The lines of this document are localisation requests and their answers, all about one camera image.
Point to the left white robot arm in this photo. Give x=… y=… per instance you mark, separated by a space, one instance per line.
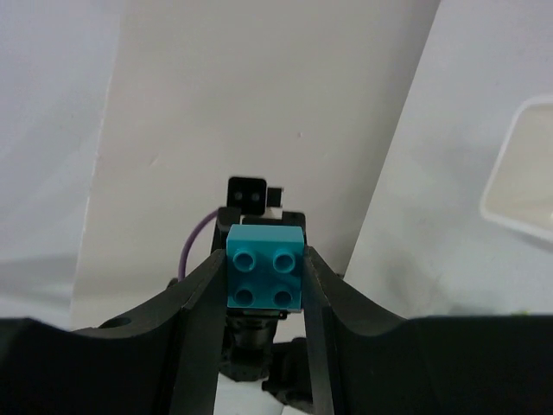
x=248 y=336

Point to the blue square lego brick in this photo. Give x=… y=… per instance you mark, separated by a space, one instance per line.
x=264 y=267

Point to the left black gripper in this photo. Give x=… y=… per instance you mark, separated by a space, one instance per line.
x=229 y=216

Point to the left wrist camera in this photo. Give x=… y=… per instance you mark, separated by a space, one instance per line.
x=252 y=196

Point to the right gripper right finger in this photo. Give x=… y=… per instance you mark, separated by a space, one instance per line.
x=364 y=359

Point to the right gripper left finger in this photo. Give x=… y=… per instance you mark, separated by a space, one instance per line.
x=161 y=357

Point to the white compartment tray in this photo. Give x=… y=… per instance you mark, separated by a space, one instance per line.
x=518 y=193

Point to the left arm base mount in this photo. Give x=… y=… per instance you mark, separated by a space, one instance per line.
x=289 y=379

